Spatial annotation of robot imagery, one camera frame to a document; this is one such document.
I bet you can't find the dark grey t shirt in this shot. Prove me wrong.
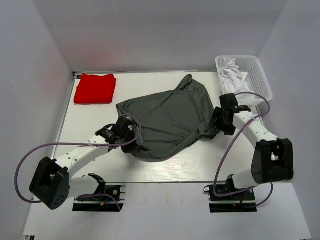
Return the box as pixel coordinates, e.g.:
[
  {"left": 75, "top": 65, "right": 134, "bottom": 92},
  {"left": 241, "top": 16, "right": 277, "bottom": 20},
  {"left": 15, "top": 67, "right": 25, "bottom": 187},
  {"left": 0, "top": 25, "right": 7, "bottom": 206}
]
[{"left": 116, "top": 74, "right": 219, "bottom": 160}]

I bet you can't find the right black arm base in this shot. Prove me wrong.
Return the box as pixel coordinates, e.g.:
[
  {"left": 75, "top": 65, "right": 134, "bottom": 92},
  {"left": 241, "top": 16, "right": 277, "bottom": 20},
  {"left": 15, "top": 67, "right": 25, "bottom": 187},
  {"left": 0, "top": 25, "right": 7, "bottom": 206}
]
[{"left": 203, "top": 185, "right": 257, "bottom": 214}]

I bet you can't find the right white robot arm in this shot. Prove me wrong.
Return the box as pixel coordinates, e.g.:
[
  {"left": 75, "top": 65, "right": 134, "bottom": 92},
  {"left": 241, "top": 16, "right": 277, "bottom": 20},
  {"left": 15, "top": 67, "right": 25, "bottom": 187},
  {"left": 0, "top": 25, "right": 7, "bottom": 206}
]
[{"left": 211, "top": 93, "right": 294, "bottom": 200}]

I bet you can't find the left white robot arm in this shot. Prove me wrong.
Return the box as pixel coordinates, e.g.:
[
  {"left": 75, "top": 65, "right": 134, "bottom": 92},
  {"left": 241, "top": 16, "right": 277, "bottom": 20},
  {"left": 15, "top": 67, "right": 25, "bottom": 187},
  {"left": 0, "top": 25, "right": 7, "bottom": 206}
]
[{"left": 29, "top": 114, "right": 142, "bottom": 210}]

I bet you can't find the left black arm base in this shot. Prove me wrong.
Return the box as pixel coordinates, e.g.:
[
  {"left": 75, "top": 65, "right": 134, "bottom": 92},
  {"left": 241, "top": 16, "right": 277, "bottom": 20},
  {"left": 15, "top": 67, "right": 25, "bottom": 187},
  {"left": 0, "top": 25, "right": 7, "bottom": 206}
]
[{"left": 72, "top": 183, "right": 126, "bottom": 213}]

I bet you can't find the crumpled white t shirt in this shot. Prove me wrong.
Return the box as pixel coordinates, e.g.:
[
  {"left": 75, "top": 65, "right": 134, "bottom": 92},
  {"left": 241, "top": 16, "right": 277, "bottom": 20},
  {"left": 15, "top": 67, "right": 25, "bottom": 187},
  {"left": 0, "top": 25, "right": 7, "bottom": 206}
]
[{"left": 218, "top": 57, "right": 250, "bottom": 94}]

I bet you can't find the white plastic basket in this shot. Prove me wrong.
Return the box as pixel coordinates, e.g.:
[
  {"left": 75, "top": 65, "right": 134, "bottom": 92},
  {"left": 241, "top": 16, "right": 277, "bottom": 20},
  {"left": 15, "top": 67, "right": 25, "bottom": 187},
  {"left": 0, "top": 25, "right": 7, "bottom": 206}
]
[{"left": 215, "top": 55, "right": 273, "bottom": 107}]

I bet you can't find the folded red t shirt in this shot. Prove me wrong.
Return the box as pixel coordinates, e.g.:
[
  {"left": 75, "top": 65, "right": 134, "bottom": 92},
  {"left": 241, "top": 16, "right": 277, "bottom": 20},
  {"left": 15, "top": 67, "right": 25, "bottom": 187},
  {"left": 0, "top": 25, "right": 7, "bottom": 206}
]
[{"left": 73, "top": 73, "right": 117, "bottom": 105}]

